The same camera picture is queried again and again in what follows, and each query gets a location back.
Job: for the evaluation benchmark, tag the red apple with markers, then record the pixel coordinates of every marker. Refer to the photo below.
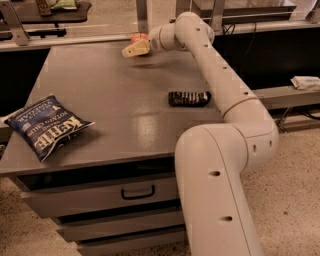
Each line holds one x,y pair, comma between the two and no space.
139,36

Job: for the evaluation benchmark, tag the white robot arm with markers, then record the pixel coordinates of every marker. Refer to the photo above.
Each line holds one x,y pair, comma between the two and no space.
210,158

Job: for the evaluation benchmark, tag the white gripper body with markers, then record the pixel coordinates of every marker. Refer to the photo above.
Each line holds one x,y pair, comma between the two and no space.
154,43

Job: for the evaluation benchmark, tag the green bag on table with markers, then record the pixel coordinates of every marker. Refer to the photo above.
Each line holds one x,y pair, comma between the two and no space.
64,5

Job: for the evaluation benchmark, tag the grey drawer cabinet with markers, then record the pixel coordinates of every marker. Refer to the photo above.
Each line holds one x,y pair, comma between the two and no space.
129,146

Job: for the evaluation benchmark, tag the black rxbar chocolate bar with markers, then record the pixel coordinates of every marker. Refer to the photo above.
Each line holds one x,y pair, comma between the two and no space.
188,99

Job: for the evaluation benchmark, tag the brown jar on table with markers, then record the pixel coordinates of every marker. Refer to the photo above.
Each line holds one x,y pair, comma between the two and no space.
43,8

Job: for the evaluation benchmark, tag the black background table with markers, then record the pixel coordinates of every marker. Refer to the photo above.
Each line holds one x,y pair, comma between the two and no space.
28,14

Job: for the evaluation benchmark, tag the black drawer handle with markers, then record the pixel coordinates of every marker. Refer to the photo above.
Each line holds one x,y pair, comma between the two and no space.
138,194

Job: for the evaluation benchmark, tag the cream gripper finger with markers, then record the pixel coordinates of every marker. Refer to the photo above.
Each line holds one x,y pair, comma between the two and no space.
138,48

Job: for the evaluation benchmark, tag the blue Kettle chips bag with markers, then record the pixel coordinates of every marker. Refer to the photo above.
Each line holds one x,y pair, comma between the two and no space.
45,125

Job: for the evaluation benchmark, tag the white cloth on ledge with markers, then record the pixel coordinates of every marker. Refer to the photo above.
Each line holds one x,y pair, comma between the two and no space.
306,83

